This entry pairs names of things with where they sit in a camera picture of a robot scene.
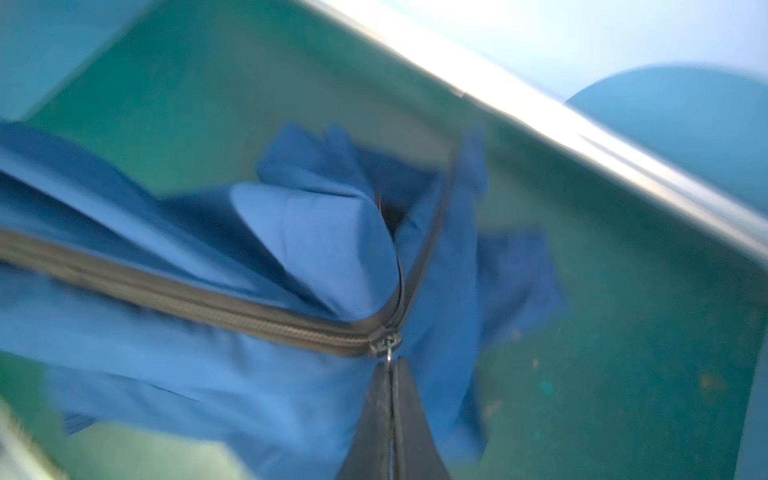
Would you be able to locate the blue jacket with black lining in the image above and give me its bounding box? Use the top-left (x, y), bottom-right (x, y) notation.
top-left (1, 123), bottom-right (565, 479)

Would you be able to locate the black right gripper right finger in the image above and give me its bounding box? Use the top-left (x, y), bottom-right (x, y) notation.
top-left (391, 358), bottom-right (450, 480)

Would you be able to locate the horizontal aluminium back rail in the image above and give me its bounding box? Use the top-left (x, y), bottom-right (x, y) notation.
top-left (302, 1), bottom-right (767, 263)

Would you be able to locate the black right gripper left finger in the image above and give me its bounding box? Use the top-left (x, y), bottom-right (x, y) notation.
top-left (337, 363), bottom-right (393, 480)

